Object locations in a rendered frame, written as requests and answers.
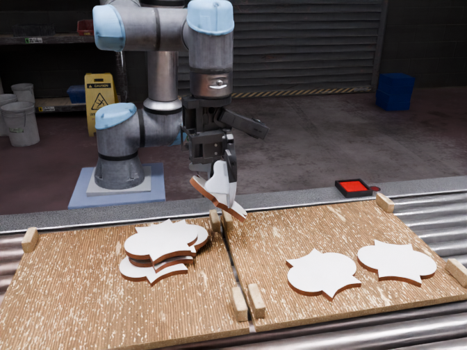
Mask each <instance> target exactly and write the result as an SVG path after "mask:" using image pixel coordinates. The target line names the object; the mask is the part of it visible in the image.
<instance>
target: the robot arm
mask: <svg viewBox="0 0 467 350"><path fill-rule="evenodd" d="M99 1H100V6H95V7H94V8H93V11H92V15H93V25H94V34H95V44H96V46H97V48H98V49H101V50H109V51H116V52H121V51H147V64H148V95H149V96H148V98H147V99H146V100H144V102H143V108H141V109H137V108H136V106H135V105H134V104H132V103H114V104H111V105H108V106H104V107H103V108H100V109H99V110H98V111H97V112H96V115H95V128H96V133H97V148H98V156H99V158H98V161H97V166H96V169H95V174H94V178H95V184H96V185H98V186H99V187H101V188H104V189H108V190H125V189H129V188H134V187H136V186H138V185H140V184H141V183H143V181H144V180H145V171H144V169H143V167H142V164H141V162H140V159H139V157H138V148H141V147H161V146H168V147H171V146H172V145H178V144H181V151H188V150H189V160H190V161H191V163H190V164H189V170H191V171H197V172H208V180H207V182H205V185H204V186H205V190H206V191H207V192H209V193H216V194H226V195H227V205H228V208H231V207H232V205H233V202H234V199H235V195H236V181H237V160H236V152H235V149H234V136H233V133H232V132H231V130H232V127H233V128H236V129H238V130H240V131H243V132H245V133H246V134H248V135H249V136H250V137H252V138H256V139H259V138H261V139H262V140H264V139H265V137H266V135H267V134H268V131H269V130H270V129H269V128H268V127H267V126H265V124H264V123H263V122H262V121H261V120H260V119H254V118H251V119H250V118H249V117H246V116H244V115H241V114H239V113H237V112H234V111H232V110H230V109H228V108H225V107H223V106H226V105H229V104H230V103H231V93H232V92H233V45H234V21H233V6H232V5H231V3H230V2H228V1H222V0H194V1H191V2H190V3H189V4H188V7H187V8H184V9H182V8H183V7H184V6H185V0H140V3H139V1H138V0H99ZM140 4H141V5H142V6H143V7H141V6H140ZM179 51H189V66H190V92H191V93H192V95H191V96H184V97H181V101H180V100H179V99H178V55H179ZM186 136H187V141H188V142H187V143H186V145H183V142H184V140H185V139H186ZM221 156H222V158H223V159H224V161H222V160H220V159H221Z"/></svg>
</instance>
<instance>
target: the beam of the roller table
mask: <svg viewBox="0 0 467 350"><path fill-rule="evenodd" d="M366 185H368V186H369V187H370V186H376V187H379V188H380V189H381V190H380V191H378V192H375V191H373V192H372V196H368V197H353V198H345V197H344V196H343V195H342V194H341V192H340V191H339V190H338V189H337V188H336V187H324V188H315V189H306V190H291V191H282V192H266V193H258V194H242V195H236V196H235V199H234V201H235V202H236V203H237V204H239V205H240V206H241V207H242V208H243V209H244V210H245V212H246V213H255V212H263V211H271V210H284V209H291V208H304V207H311V206H324V205H332V204H339V203H352V202H359V201H372V200H376V194H377V193H382V194H383V195H385V196H386V197H388V198H389V199H404V198H412V197H426V196H434V195H442V194H456V193H465V192H467V176H453V177H445V178H429V179H420V180H412V181H396V182H387V183H372V184H366ZM215 209H216V210H217V214H218V215H222V209H221V208H218V207H215V205H214V204H213V202H212V201H211V200H209V199H207V198H201V199H185V200H177V201H161V202H153V203H137V204H129V205H120V206H104V207H96V208H80V209H71V210H56V211H47V212H32V213H23V214H14V215H0V236H2V235H16V234H25V233H26V232H27V230H28V228H31V227H36V228H37V231H38V233H39V232H47V231H61V230H69V229H77V228H91V227H99V226H113V225H121V224H136V223H143V222H158V221H166V220H168V219H170V220H173V219H188V218H196V217H209V210H215Z"/></svg>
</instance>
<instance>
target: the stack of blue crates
mask: <svg viewBox="0 0 467 350"><path fill-rule="evenodd" d="M414 82H415V78H414V77H412V76H409V75H406V74H403V73H390V74H380V75H379V85H378V90H377V91H376V96H375V97H377V98H376V103H375V104H376V105H377V106H379V107H380V108H383V109H384V110H386V111H390V110H409V106H410V100H411V94H412V92H413V86H414Z"/></svg>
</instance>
